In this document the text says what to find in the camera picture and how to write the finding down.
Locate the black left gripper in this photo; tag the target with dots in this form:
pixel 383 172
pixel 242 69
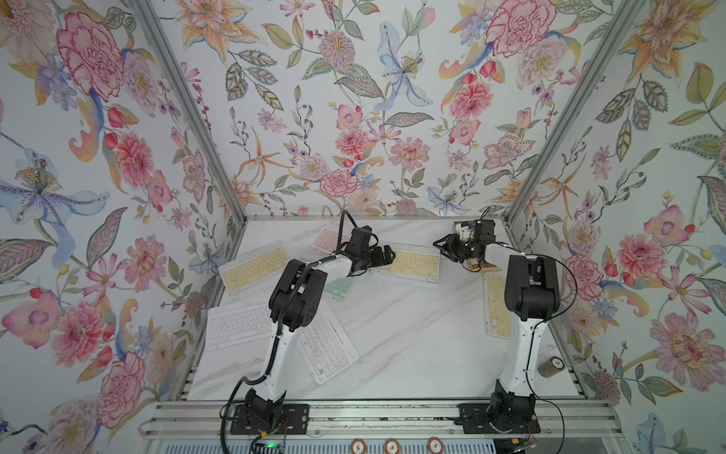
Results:
pixel 387 257

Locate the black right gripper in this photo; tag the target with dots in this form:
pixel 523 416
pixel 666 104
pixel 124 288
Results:
pixel 445 247

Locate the yellow keyboard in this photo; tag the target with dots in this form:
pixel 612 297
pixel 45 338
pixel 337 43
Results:
pixel 253 267
pixel 419 263
pixel 497 315

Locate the mint green keyboard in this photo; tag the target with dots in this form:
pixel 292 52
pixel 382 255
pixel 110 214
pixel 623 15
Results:
pixel 339 289

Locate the white keyboard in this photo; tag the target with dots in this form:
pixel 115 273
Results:
pixel 234 325
pixel 326 347

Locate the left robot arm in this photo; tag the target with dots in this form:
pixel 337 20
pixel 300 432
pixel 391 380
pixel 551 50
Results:
pixel 295 300

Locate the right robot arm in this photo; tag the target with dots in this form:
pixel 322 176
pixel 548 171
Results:
pixel 531 295

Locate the pink keyboard back left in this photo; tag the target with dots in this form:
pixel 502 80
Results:
pixel 326 240

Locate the tape roll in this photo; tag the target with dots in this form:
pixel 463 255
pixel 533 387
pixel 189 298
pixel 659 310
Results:
pixel 551 367

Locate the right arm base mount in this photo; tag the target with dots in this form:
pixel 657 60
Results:
pixel 505 413

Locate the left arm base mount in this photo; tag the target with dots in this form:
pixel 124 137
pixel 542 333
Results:
pixel 255 415

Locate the aluminium front rail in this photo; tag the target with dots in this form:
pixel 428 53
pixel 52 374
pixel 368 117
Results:
pixel 570 418

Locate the aluminium frame post right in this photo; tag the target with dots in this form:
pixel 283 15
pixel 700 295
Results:
pixel 587 85

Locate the aluminium frame post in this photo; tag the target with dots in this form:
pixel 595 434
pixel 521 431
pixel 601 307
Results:
pixel 151 24
pixel 587 85

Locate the aluminium frame post left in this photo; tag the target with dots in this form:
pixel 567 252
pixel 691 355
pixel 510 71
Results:
pixel 151 24

